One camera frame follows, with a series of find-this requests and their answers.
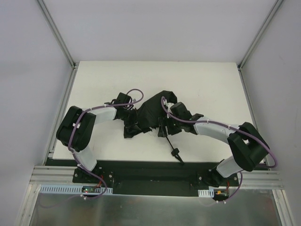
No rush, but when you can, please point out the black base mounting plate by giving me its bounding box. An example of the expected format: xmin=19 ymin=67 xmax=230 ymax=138
xmin=44 ymin=159 xmax=270 ymax=196

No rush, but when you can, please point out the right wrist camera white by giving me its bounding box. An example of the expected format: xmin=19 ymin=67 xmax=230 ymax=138
xmin=163 ymin=99 xmax=174 ymax=118

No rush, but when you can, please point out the right circuit board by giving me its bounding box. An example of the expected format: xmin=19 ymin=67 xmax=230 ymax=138
xmin=214 ymin=190 xmax=229 ymax=197

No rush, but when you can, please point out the left aluminium frame post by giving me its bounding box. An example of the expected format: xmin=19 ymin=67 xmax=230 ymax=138
xmin=35 ymin=0 xmax=79 ymax=69

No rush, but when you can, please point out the aluminium frame post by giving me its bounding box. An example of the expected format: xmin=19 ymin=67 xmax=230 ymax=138
xmin=35 ymin=0 xmax=79 ymax=69
xmin=237 ymin=0 xmax=286 ymax=70

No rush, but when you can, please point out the aluminium cross rail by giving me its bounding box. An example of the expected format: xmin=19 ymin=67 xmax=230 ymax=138
xmin=29 ymin=165 xmax=78 ymax=186

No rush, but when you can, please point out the black folding umbrella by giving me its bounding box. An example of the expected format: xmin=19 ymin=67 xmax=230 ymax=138
xmin=122 ymin=89 xmax=185 ymax=165

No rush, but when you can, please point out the left white cable duct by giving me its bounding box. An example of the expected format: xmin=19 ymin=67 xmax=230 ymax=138
xmin=40 ymin=185 xmax=113 ymax=195

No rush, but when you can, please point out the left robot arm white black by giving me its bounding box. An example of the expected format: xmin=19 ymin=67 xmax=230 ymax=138
xmin=56 ymin=93 xmax=144 ymax=171

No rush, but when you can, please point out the circuit board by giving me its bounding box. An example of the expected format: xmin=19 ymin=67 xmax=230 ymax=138
xmin=82 ymin=186 xmax=101 ymax=193
xmin=214 ymin=190 xmax=229 ymax=197

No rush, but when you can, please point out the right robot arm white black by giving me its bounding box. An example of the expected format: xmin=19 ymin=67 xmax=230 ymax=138
xmin=160 ymin=97 xmax=269 ymax=187

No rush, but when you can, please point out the right white cable duct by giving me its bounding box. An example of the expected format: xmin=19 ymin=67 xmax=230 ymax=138
xmin=198 ymin=189 xmax=217 ymax=198

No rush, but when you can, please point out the white cable duct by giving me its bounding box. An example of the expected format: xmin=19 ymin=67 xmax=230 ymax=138
xmin=40 ymin=185 xmax=113 ymax=195
xmin=198 ymin=189 xmax=217 ymax=198

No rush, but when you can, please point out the right aluminium frame post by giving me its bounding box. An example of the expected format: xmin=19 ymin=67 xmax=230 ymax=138
xmin=237 ymin=0 xmax=286 ymax=70

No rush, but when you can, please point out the left circuit board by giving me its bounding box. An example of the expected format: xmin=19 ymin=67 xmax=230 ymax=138
xmin=82 ymin=186 xmax=101 ymax=193

